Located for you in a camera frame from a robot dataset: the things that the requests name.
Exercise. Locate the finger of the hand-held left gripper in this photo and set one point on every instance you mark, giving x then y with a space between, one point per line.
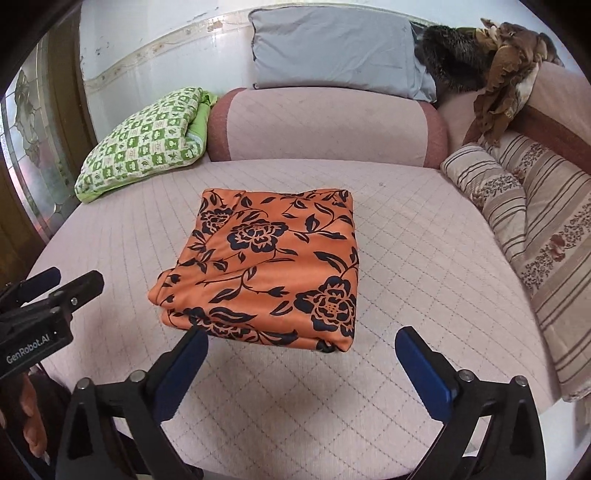
76 290
39 280

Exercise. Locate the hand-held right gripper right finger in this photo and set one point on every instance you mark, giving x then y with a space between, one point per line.
422 374

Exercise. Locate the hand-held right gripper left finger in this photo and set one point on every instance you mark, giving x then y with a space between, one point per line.
178 383

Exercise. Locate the orange floral garment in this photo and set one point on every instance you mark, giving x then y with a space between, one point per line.
277 258

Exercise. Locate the person's left hand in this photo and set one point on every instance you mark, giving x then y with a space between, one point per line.
33 415

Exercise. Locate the pink quilted bed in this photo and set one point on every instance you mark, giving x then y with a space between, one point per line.
415 286

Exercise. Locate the wooden door with patterned glass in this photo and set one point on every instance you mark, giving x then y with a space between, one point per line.
41 161

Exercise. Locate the green patterned pillow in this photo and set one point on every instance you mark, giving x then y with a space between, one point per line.
138 143

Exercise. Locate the striped floral quilt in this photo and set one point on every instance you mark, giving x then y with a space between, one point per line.
554 258

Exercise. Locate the striped floral pillow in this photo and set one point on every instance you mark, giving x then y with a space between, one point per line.
489 194

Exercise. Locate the pink bolster cushion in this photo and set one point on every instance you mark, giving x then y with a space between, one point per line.
323 124

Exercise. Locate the pink cushion with brown band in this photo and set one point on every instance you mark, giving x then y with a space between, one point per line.
554 97

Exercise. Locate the brown crumpled cloth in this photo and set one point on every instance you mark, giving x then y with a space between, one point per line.
503 69

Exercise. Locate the dark furry cloth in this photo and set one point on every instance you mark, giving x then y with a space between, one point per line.
455 60

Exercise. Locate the grey pillow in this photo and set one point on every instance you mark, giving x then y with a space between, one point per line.
332 50

